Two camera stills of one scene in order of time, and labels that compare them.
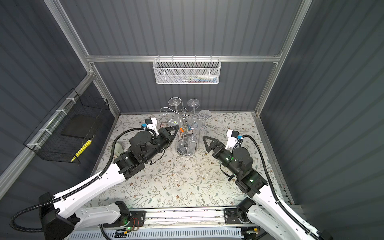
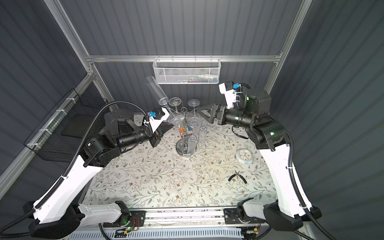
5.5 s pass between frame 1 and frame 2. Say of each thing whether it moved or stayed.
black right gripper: moved
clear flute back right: stayed
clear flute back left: stayed
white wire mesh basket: stayed
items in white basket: stayed
